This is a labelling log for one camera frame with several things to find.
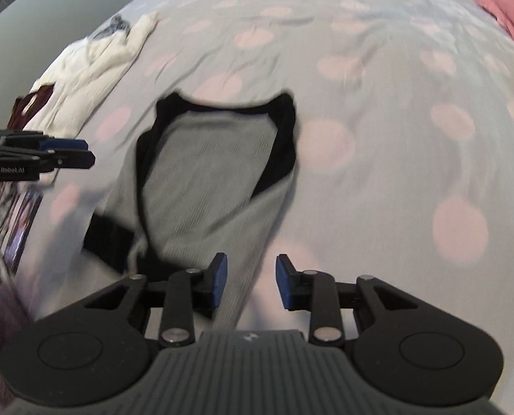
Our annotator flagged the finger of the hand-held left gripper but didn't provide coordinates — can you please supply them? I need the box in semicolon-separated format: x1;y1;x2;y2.
1;149;96;170
1;131;90;153

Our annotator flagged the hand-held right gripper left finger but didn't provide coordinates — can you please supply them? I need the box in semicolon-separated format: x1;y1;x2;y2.
84;252;230;349

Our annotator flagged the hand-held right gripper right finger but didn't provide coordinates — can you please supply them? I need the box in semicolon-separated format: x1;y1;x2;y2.
274;252;420;349

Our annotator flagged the grey and black shirt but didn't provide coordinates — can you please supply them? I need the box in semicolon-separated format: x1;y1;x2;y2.
82;91;301;334

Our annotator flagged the printed picture panel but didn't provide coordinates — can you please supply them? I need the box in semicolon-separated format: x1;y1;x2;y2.
0;183;44;276

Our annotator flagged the dark red garment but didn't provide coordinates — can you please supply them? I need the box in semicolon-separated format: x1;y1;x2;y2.
8;84;57;133

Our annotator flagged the white garment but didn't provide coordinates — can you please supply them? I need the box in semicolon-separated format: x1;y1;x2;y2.
36;11;161;140

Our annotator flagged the polka dot bed sheet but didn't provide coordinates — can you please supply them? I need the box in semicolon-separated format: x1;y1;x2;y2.
24;0;514;415

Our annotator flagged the pink pillow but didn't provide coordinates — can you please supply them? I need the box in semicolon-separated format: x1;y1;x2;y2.
451;0;514;71

